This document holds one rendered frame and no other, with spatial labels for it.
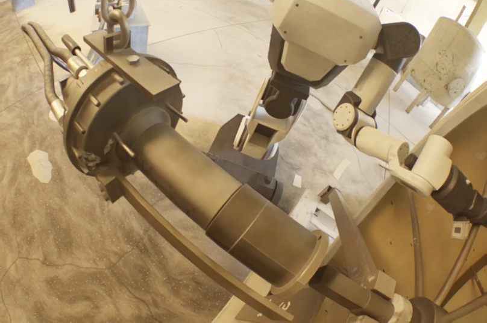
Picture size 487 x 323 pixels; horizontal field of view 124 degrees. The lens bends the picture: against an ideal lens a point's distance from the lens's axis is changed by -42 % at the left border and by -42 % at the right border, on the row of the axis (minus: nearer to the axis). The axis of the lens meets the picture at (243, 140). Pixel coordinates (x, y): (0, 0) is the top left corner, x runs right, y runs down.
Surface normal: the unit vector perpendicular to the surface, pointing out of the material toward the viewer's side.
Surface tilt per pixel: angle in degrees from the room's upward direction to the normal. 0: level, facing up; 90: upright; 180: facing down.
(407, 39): 72
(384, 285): 0
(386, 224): 58
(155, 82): 0
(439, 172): 48
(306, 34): 101
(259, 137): 23
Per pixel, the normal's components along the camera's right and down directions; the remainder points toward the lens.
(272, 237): 0.11, -0.48
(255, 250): -0.25, -0.04
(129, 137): 0.42, 0.25
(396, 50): -0.31, 0.35
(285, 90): -0.28, 0.77
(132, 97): 0.80, 0.33
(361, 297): 0.29, -0.65
